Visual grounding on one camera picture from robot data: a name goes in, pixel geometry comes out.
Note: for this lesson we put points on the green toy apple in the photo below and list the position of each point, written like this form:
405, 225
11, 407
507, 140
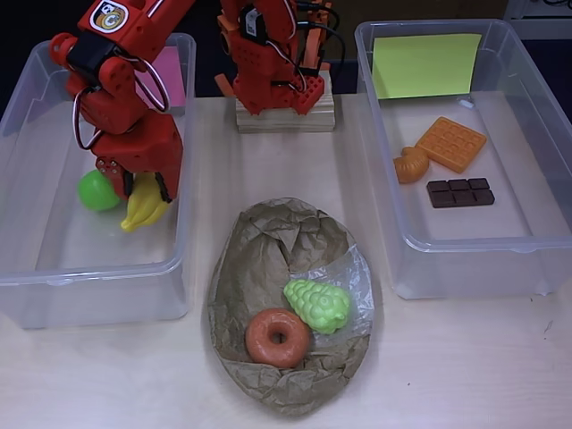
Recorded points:
94, 194

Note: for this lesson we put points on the yellow toy banana bunch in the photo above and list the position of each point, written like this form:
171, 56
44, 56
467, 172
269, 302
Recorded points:
143, 210

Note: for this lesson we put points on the brown toy donut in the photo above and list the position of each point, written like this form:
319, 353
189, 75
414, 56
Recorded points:
259, 344

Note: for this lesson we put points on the light green toy grapes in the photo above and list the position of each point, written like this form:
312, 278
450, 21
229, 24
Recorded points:
319, 306

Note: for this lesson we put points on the orange toy croissant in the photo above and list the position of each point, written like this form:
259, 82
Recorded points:
411, 167

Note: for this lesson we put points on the orange toy waffle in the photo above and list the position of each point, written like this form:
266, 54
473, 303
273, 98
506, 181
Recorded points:
451, 143

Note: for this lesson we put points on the brown toy chocolate bar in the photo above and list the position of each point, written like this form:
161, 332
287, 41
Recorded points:
460, 193

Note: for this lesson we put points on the red robot arm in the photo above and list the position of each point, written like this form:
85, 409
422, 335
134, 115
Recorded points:
116, 89

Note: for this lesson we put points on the clear plastic bin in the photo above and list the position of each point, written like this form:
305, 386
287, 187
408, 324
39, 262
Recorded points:
111, 250
469, 232

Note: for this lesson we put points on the pink paper label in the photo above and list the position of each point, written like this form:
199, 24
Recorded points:
174, 76

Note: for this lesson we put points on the yellow-green paper label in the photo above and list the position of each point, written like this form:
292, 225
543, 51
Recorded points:
424, 67

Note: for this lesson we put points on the crumpled brown paper bag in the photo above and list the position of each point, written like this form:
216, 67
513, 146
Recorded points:
259, 268

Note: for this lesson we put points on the wooden base block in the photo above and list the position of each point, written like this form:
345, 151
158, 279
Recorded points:
286, 120

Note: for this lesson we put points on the clear plastic film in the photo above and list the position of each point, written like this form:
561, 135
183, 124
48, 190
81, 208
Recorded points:
362, 286

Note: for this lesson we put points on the white background furniture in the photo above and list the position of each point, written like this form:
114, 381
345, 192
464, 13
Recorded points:
536, 11

